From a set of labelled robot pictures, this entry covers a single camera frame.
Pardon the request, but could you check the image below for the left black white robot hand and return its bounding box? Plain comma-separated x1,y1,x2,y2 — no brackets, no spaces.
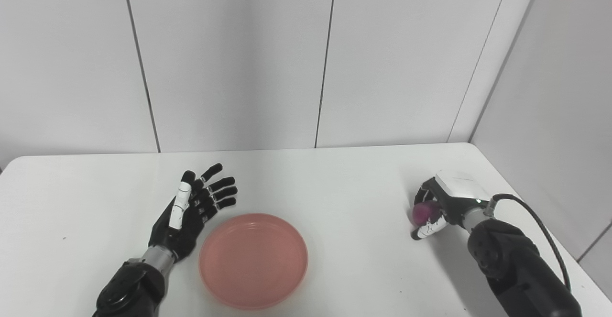
148,163,238,263

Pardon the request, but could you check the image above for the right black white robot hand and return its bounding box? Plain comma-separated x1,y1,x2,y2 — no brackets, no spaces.
410,171,493,241

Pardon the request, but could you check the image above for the purple red onion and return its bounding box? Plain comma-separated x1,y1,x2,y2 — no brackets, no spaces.
413,201,441,225

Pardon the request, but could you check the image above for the pink round plate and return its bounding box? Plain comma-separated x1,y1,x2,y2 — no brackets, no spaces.
198,213,309,310

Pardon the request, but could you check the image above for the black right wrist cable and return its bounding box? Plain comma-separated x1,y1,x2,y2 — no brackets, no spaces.
487,194,572,293

